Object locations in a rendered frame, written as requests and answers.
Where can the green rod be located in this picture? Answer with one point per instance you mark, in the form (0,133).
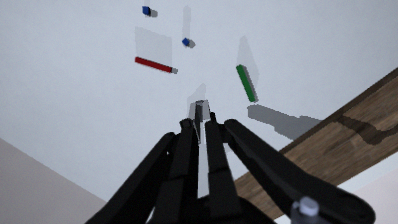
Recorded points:
(245,83)

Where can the dark red rod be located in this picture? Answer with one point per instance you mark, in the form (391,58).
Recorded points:
(153,64)

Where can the small dark blue block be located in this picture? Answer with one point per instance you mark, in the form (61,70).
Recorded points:
(146,10)
(185,42)

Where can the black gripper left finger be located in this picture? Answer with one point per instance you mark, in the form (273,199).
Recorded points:
(134,201)

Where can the grey rectangular bar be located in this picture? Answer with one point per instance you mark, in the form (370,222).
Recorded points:
(199,109)

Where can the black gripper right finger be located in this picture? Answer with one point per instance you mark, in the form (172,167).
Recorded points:
(302,197)

